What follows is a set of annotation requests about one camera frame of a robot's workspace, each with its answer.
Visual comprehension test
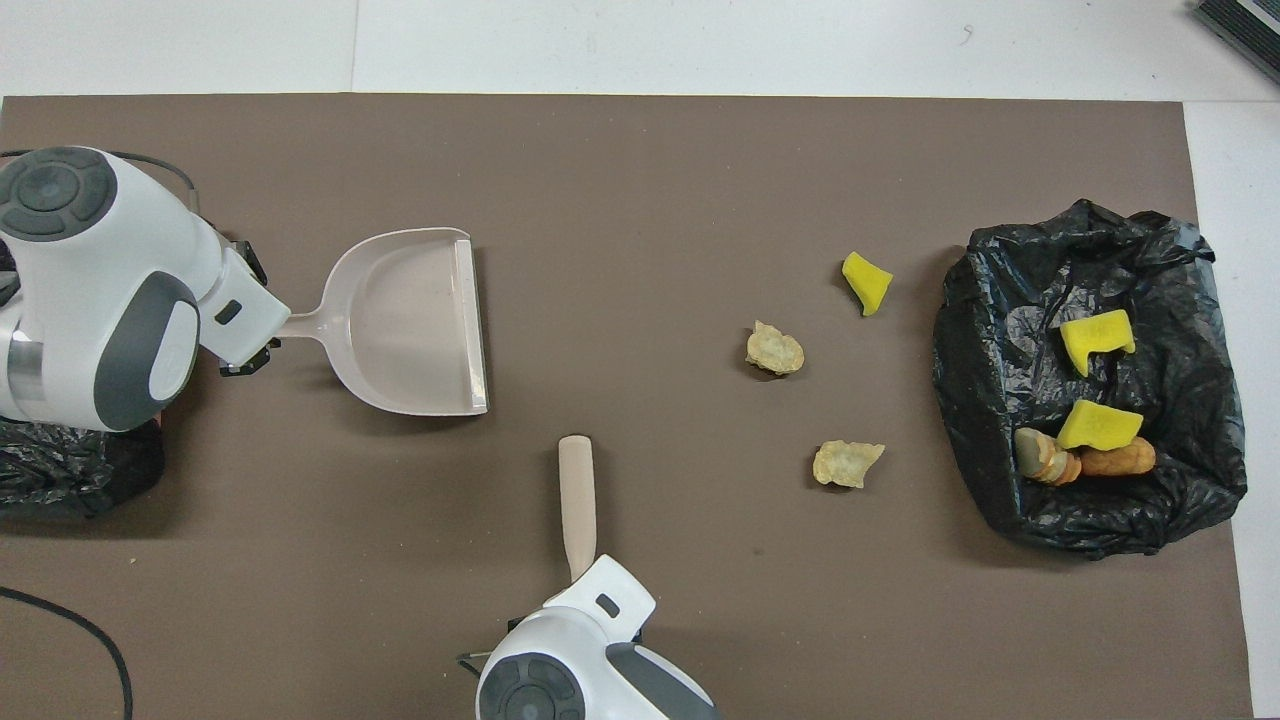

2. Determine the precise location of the tan bread slice chunk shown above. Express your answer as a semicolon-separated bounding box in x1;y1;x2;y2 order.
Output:
811;440;887;490
745;320;806;377

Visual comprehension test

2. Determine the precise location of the crumpled black trash bag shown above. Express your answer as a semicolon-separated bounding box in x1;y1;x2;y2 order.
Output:
0;265;167;519

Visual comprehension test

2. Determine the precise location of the brown bread roll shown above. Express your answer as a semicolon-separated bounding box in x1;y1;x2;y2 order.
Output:
1078;437;1157;477

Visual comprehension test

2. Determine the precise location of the dark ribbed device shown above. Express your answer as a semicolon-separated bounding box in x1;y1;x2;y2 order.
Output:
1190;0;1280;86

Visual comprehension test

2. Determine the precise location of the beige hand brush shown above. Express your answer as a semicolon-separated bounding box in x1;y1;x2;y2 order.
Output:
558;435;598;584

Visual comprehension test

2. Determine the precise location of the brown table mat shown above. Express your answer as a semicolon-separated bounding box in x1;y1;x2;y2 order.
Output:
0;93;1256;720

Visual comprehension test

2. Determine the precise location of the pale bread chunk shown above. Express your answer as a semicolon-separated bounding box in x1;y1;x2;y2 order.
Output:
1013;427;1083;487

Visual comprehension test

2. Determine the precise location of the yellow sponge piece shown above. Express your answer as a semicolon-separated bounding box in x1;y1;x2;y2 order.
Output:
1056;399;1144;451
1059;309;1138;378
841;251;895;318

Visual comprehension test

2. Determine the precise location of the black bag lined bin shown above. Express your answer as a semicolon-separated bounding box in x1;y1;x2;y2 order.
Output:
932;198;1249;561

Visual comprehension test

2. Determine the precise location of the beige plastic dustpan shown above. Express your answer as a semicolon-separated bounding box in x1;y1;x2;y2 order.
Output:
268;227;490;417

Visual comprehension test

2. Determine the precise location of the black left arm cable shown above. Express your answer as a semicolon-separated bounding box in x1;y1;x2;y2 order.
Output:
0;586;135;720

